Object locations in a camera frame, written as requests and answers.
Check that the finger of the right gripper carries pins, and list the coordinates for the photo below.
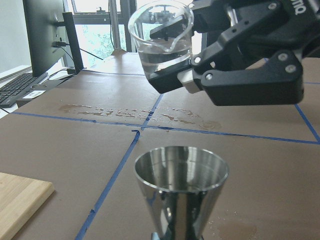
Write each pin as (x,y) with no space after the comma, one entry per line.
(169,26)

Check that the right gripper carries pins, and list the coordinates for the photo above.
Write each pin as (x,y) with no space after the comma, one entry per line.
(245,31)

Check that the steel jigger measuring cup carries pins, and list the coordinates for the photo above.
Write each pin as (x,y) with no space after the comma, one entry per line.
(180,185)

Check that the black computer monitor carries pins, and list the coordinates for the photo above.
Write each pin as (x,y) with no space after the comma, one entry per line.
(49,30)

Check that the black box with label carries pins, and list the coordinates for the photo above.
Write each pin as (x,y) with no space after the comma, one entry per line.
(36,90)

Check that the black keyboard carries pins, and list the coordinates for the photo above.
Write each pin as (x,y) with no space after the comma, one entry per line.
(18,87)

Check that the bamboo cutting board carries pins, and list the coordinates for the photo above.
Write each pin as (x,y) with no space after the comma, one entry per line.
(20,198)

